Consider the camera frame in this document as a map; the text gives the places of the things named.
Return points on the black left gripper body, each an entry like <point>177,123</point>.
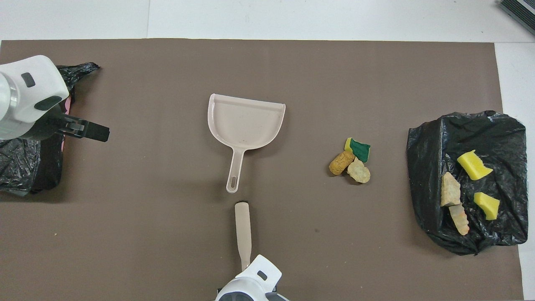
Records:
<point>71,125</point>

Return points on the beige plastic dustpan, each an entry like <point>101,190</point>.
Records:
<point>244,123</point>

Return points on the beige brush with black bristles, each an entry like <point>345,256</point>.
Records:
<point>243,225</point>

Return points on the brown round bread roll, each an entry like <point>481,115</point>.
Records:
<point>340,163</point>

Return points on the green and yellow sponge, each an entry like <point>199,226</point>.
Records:
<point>360,149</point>

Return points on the pale bread chunk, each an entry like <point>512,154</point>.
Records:
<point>359,172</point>

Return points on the large striped croissant piece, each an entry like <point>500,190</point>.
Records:
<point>450,190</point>

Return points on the small striped croissant piece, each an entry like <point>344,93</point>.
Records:
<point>459,219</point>

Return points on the large yellow sponge piece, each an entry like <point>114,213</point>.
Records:
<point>472,165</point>

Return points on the small yellow sponge piece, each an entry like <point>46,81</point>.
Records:
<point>488,205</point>

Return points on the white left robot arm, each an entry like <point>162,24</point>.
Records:
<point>25,96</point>

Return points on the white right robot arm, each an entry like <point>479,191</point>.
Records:
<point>255,284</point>

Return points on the pink bin with black bag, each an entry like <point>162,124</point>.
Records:
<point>16,167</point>

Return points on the brown table mat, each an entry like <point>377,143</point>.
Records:
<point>167,251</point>

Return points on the dark ribbed panel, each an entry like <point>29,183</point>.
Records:
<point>520,12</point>

